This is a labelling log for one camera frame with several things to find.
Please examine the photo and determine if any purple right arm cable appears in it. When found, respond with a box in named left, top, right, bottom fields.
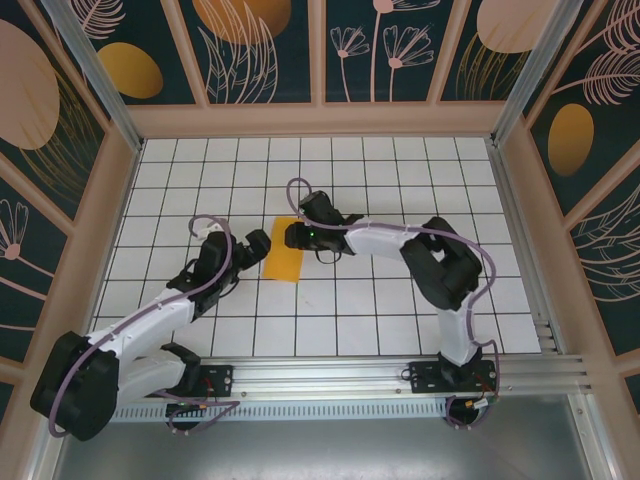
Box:
left=286, top=177, right=501, bottom=432

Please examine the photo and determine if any aluminium side rail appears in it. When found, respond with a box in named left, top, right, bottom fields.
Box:
left=487, top=139, right=560, bottom=355

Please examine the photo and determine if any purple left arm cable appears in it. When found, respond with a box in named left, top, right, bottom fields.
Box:
left=48, top=214, right=241, bottom=437

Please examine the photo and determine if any slotted grey cable duct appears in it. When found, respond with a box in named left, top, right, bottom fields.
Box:
left=112, top=402, right=454, bottom=422

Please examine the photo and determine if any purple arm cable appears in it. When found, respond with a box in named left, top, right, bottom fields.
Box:
left=286, top=177, right=501, bottom=432
left=48, top=214, right=241, bottom=437

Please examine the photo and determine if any aluminium frame post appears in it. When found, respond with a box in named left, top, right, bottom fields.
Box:
left=488, top=0, right=576, bottom=147
left=41, top=0, right=147, bottom=154

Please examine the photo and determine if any grey metal shelf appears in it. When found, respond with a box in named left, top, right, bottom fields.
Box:
left=42, top=394, right=619, bottom=480

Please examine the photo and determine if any long aluminium mounting rail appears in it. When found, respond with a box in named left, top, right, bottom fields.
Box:
left=47, top=353, right=597, bottom=401

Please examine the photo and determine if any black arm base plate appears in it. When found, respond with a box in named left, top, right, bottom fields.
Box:
left=408, top=360, right=499, bottom=396
left=162, top=364, right=235, bottom=399

